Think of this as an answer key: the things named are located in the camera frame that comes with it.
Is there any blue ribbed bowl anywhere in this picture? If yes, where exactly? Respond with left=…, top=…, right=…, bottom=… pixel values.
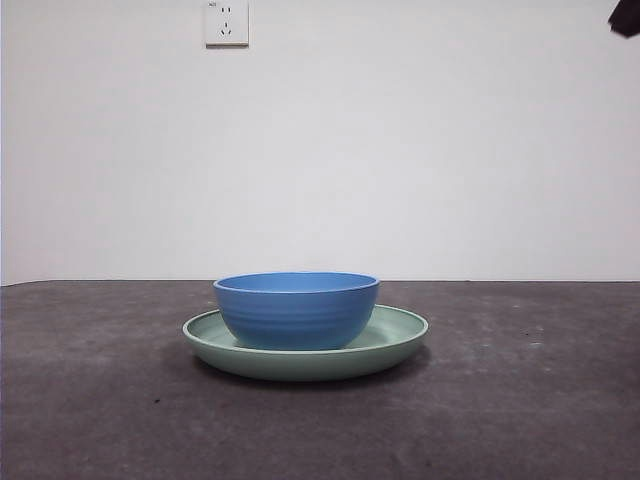
left=212, top=271, right=380, bottom=351

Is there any green shallow plate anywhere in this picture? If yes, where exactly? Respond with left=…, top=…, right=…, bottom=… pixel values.
left=182, top=303, right=430, bottom=383

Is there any white wall power socket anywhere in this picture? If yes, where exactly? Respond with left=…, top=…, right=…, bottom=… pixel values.
left=205, top=0, right=250, bottom=50

